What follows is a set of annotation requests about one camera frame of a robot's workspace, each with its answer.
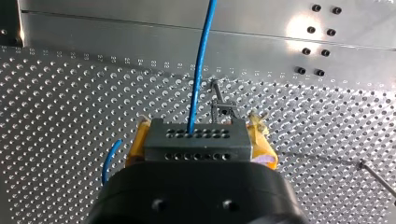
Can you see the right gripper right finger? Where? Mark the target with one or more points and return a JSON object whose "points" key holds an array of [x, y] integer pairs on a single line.
{"points": [[260, 146]]}

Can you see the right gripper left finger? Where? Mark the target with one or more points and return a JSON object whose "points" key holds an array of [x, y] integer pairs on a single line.
{"points": [[138, 146]]}

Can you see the metal post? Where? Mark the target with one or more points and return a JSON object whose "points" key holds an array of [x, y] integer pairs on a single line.
{"points": [[221, 104], [378, 179]]}

